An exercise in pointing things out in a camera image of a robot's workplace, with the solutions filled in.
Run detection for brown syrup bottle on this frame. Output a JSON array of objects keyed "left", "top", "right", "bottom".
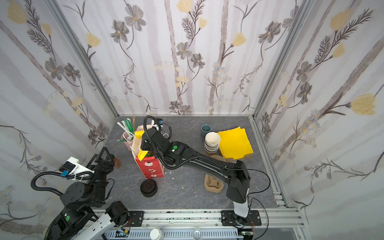
[{"left": 114, "top": 158, "right": 121, "bottom": 169}]

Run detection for single yellow paper napkin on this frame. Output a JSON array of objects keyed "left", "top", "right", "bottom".
[{"left": 133, "top": 130, "right": 149, "bottom": 161}]

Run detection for red white paper bag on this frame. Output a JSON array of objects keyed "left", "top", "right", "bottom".
[{"left": 131, "top": 135, "right": 165, "bottom": 179}]

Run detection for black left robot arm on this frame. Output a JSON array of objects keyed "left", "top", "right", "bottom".
[{"left": 31, "top": 147, "right": 133, "bottom": 240}]

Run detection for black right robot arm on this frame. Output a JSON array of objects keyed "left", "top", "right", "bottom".
[{"left": 141, "top": 116, "right": 256, "bottom": 229}]

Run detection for pink metal straw bucket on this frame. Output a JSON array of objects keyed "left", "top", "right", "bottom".
[{"left": 121, "top": 135, "right": 133, "bottom": 151}]

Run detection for brown paper straw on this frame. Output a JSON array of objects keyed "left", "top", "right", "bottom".
[{"left": 132, "top": 116, "right": 136, "bottom": 132}]

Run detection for stack of black cup lids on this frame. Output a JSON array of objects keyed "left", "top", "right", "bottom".
[{"left": 140, "top": 179, "right": 158, "bottom": 198}]

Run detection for small teal cup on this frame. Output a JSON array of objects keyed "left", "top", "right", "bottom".
[{"left": 201, "top": 124, "right": 212, "bottom": 138}]

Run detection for stack of paper cups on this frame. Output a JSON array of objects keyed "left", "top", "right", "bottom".
[{"left": 204, "top": 132, "right": 221, "bottom": 154}]

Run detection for stack of pulp cup carriers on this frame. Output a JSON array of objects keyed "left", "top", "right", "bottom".
[{"left": 203, "top": 154, "right": 226, "bottom": 193}]

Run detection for yellow paper napkins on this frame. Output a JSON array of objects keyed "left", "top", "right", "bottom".
[{"left": 218, "top": 127, "right": 254, "bottom": 160}]

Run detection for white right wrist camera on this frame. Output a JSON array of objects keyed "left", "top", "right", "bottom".
[{"left": 151, "top": 118, "right": 163, "bottom": 132}]

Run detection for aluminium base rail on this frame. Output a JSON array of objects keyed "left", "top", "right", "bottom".
[{"left": 56, "top": 208, "right": 310, "bottom": 240}]

